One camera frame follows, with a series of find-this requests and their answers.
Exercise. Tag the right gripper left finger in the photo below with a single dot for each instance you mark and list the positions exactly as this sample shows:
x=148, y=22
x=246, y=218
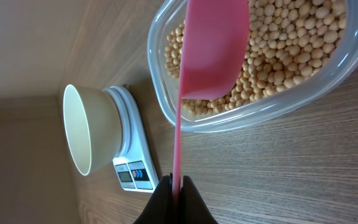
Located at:
x=159, y=207

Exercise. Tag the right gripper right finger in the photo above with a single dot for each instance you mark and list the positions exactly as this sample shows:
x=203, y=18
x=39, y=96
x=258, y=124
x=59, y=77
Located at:
x=193, y=209

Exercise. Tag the white digital kitchen scale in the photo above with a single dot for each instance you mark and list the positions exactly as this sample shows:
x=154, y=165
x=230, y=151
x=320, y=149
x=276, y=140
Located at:
x=133, y=164

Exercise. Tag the pink plastic measuring scoop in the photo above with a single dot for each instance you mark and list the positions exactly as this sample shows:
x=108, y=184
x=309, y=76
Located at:
x=215, y=42

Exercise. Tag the white bowl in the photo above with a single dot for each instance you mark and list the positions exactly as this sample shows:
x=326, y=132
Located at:
x=92, y=127

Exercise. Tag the clear plastic container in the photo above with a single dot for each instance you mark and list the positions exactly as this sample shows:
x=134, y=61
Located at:
x=338, y=68

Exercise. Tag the soybeans pile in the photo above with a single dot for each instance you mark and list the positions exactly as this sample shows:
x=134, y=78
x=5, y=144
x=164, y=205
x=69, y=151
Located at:
x=290, y=40

